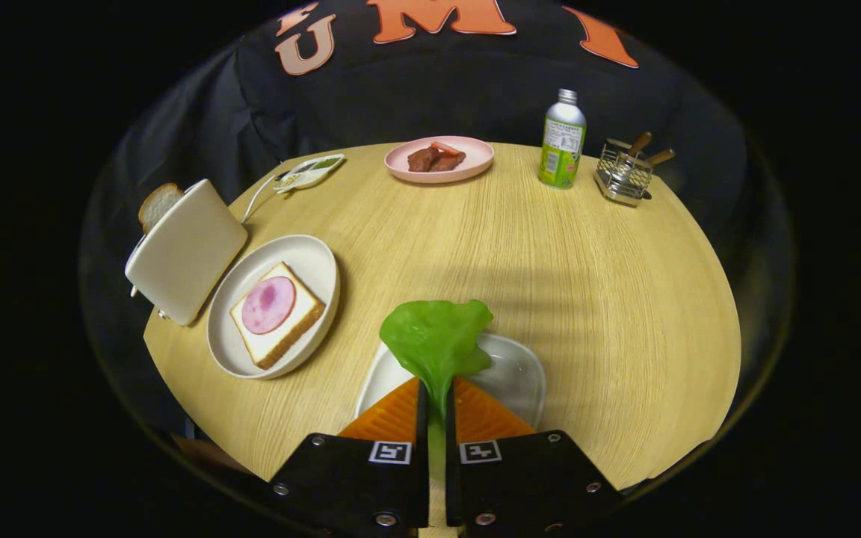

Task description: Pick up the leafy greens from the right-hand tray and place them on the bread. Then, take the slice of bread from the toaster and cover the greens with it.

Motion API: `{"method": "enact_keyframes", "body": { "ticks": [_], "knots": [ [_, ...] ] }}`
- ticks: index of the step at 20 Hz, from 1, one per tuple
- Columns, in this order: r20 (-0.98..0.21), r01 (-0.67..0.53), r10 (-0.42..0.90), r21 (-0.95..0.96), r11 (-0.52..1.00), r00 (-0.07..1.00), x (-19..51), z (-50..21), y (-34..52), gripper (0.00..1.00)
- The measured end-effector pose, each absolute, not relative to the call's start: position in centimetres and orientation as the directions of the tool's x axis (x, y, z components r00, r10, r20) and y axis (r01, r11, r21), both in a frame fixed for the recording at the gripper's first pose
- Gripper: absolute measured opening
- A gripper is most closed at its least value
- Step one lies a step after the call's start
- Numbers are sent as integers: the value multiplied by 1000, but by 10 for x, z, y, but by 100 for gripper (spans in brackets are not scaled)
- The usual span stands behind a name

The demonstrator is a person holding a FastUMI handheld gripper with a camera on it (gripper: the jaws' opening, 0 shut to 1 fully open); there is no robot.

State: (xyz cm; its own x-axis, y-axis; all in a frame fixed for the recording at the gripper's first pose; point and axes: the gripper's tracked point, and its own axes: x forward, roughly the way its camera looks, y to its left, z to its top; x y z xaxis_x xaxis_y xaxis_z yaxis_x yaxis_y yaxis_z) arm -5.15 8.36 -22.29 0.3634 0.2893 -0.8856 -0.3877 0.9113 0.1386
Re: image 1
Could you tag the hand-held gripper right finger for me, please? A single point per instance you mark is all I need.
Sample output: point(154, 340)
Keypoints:
point(451, 448)

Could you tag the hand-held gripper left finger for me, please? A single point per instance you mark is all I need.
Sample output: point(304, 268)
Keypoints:
point(422, 448)

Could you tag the green lettuce leaf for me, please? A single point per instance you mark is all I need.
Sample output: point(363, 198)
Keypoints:
point(434, 340)

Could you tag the toasted bread slice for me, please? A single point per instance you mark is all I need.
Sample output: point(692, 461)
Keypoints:
point(158, 203)

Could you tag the white square plate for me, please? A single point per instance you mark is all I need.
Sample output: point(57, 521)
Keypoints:
point(513, 377)

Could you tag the white bread slice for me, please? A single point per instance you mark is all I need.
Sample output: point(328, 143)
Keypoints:
point(303, 314)

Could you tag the pink ham slice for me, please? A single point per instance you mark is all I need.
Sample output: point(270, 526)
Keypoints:
point(268, 305)

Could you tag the round cream plate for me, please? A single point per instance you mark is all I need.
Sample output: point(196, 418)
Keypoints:
point(303, 258)

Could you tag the red-brown meat slices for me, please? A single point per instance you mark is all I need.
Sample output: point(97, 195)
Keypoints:
point(434, 159)

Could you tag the pink plate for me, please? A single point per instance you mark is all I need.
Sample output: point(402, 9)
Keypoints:
point(475, 153)

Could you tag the white divided bean tray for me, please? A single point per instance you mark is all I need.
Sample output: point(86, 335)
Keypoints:
point(311, 172)

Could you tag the white toaster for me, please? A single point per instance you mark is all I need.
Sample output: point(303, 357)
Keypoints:
point(187, 250)

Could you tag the silver bottle with green label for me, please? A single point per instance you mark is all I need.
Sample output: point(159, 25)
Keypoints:
point(561, 142)

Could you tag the black backdrop cloth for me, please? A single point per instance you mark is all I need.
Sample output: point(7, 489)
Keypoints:
point(475, 90)

